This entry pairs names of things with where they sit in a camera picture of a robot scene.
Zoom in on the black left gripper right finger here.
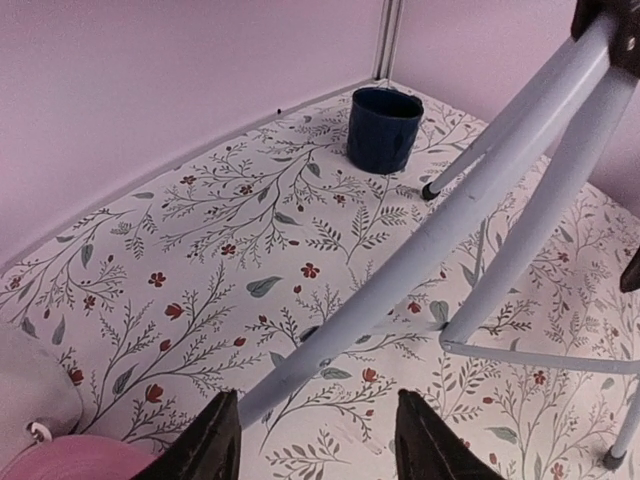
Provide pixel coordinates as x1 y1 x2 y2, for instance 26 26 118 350
394 389 503 480

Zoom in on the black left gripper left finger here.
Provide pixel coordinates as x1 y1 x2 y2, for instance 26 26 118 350
132 390 242 480

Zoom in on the white metronome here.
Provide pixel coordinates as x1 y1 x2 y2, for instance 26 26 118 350
1 324 83 449

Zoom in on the light blue music stand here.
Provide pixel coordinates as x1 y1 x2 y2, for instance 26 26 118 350
237 0 640 471

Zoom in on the pink plastic plate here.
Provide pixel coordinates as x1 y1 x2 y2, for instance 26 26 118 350
1 435 156 479

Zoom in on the dark blue ceramic mug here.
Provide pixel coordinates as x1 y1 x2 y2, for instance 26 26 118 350
346 87 424 175

